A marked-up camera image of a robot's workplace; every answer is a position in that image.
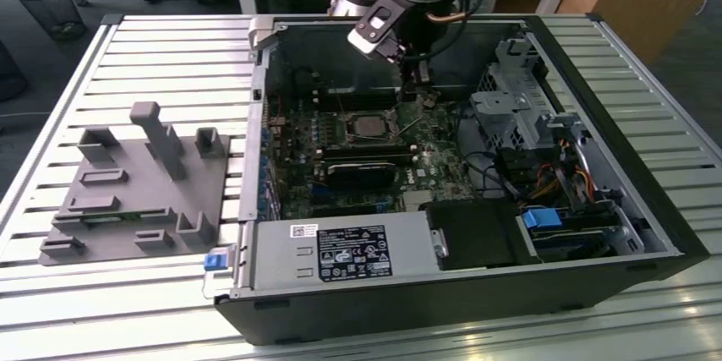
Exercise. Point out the CPU socket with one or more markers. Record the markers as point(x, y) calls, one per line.
point(344, 124)

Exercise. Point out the silver coin battery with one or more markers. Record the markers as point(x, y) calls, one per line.
point(430, 100)

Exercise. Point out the grey metal disk bay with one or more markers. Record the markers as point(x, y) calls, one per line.
point(507, 116)

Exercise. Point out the green motherboard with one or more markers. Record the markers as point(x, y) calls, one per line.
point(439, 166)

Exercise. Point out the graphics card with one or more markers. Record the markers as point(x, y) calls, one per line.
point(360, 175)

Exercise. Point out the wooden cabinet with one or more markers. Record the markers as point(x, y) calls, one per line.
point(637, 6)

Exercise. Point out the silver chipset heatsink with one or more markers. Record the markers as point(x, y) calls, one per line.
point(418, 200)

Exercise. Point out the blue disk carrier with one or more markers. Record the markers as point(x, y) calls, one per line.
point(542, 218)

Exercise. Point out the black plastic fan shroud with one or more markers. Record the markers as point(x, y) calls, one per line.
point(479, 234)

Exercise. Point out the silver power supply unit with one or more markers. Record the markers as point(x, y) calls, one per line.
point(282, 259)

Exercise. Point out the grey parts rack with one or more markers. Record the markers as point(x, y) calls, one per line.
point(140, 192)

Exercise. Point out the blue plastic case latch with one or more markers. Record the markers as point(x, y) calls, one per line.
point(216, 262)

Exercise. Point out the black mesh waste bin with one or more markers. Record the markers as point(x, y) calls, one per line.
point(51, 14)

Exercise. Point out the black open PC case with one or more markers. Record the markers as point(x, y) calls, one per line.
point(395, 318)

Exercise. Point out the green RAM stick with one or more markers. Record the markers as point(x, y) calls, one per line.
point(112, 217)

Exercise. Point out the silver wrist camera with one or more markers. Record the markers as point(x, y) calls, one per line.
point(375, 27)

